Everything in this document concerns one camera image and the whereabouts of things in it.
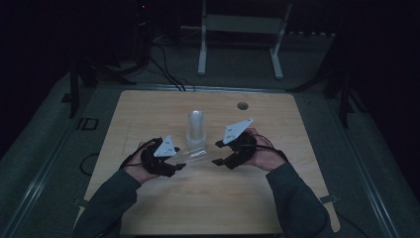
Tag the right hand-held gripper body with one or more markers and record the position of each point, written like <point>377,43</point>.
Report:
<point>239,145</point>

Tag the person's left hand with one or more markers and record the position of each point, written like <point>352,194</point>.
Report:
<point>137,170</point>

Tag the person's right hand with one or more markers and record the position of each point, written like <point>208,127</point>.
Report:
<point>265,155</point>

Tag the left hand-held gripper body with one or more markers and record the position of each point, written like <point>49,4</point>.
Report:
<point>164,150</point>

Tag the black metal stand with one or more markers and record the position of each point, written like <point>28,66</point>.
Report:
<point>345,99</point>
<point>74,86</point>

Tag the black rectangular floor bracket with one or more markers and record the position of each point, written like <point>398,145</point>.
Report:
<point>87,124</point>

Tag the dark equipment tower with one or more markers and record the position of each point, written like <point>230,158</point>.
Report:
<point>142,29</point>

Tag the grey table edge tab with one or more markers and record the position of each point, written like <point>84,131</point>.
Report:
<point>80,203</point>
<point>328,199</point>

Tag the white metal stand frame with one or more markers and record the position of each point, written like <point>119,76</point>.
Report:
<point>244,24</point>

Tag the single clear plastic cup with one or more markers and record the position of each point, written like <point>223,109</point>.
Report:
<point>193,155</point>

